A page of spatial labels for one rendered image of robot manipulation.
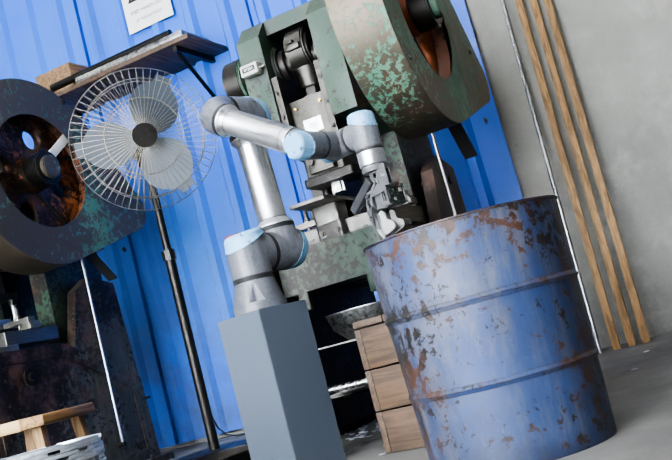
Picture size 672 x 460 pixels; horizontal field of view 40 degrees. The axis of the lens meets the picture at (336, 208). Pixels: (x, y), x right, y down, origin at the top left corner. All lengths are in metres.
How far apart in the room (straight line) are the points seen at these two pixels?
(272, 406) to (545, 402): 0.94
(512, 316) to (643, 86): 2.54
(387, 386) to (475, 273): 0.75
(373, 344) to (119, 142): 1.72
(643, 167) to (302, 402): 2.15
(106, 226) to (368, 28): 1.85
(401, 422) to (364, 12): 1.23
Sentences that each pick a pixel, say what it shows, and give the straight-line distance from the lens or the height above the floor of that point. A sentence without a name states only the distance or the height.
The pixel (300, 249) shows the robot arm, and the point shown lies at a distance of 2.69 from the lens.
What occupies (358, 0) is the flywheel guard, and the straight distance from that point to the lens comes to 2.89.
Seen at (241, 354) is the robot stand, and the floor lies 0.35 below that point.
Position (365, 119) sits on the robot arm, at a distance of 2.45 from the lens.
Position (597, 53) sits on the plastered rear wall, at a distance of 4.25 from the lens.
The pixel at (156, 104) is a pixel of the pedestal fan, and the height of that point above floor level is 1.43.
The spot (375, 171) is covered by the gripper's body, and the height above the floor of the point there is 0.72.
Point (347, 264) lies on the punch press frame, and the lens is 3.01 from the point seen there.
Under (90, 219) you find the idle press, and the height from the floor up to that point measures 1.11.
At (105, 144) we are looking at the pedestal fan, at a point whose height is 1.29.
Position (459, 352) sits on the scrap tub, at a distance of 1.77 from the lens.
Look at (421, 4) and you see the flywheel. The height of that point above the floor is 1.32.
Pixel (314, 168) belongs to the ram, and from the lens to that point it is 3.20.
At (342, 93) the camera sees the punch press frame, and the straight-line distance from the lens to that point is 3.17.
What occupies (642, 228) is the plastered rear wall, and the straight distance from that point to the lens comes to 4.15.
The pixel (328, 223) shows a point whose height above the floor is 0.70.
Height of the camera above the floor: 0.30
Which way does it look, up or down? 8 degrees up
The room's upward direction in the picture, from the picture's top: 15 degrees counter-clockwise
